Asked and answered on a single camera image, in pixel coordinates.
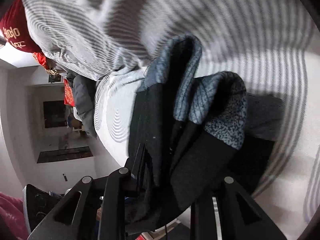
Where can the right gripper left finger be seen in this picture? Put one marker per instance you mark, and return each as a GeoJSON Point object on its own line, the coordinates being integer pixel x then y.
{"type": "Point", "coordinates": [96, 206]}

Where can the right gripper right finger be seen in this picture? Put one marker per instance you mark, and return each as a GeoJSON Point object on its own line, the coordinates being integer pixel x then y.
{"type": "Point", "coordinates": [230, 213]}

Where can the black blue patterned garment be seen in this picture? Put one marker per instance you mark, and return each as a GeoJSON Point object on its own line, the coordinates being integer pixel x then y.
{"type": "Point", "coordinates": [197, 131]}

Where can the maroon sleeve forearm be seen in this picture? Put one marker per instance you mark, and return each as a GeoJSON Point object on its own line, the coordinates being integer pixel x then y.
{"type": "Point", "coordinates": [12, 213]}

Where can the grey padded jacket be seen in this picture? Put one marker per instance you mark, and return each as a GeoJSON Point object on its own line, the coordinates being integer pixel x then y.
{"type": "Point", "coordinates": [83, 90]}

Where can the red embroidered pillow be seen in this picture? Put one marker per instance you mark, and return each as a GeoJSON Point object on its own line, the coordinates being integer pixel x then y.
{"type": "Point", "coordinates": [15, 29]}

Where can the grey striped duvet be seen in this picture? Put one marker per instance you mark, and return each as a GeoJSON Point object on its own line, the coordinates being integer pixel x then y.
{"type": "Point", "coordinates": [264, 41]}

